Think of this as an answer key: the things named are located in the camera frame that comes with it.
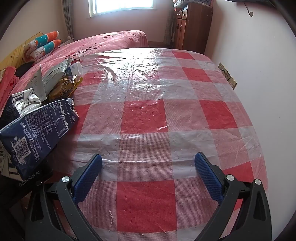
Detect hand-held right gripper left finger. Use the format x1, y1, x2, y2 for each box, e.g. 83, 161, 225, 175
24, 153, 103, 241

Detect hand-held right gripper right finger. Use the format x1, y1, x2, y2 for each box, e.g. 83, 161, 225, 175
194, 152, 272, 241

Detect dark blue snack bag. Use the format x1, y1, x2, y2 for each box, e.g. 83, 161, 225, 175
0, 98, 80, 181

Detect black gold coffee stick packet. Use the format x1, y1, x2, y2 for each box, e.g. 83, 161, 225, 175
47, 87, 75, 103

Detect white cartoon print packet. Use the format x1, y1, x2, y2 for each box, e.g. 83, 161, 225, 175
0, 139, 18, 179

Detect red checked plastic tablecloth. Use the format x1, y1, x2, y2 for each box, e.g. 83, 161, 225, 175
52, 47, 270, 241

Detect silver foil bag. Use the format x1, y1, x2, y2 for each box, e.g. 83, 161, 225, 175
0, 89, 48, 130

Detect folded pink blanket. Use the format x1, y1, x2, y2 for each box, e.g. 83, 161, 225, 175
0, 66, 21, 109

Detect grey mailer bag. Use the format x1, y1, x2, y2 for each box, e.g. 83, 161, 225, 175
29, 56, 73, 102

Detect white plastic bottle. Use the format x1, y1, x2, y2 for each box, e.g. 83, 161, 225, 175
65, 61, 83, 77

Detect dark cloth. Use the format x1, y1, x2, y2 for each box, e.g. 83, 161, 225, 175
15, 61, 35, 77

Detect bed with pink bedspread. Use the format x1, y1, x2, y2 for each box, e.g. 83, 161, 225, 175
0, 30, 149, 109

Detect yellow headboard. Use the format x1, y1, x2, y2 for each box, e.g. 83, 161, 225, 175
0, 31, 44, 70

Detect brown wooden cabinet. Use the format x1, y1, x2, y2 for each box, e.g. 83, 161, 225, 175
173, 2, 213, 55

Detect grey patterned curtain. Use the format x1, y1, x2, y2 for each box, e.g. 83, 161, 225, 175
163, 9, 176, 47
63, 0, 75, 40

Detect window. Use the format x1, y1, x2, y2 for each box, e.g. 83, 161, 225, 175
88, 0, 154, 18

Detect folded bedding pile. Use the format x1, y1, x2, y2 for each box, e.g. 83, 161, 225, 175
172, 0, 214, 10

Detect wall socket strip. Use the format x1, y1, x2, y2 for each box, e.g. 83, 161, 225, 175
218, 62, 237, 90

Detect black wall cable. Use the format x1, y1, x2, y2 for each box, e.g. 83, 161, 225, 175
231, 0, 255, 16

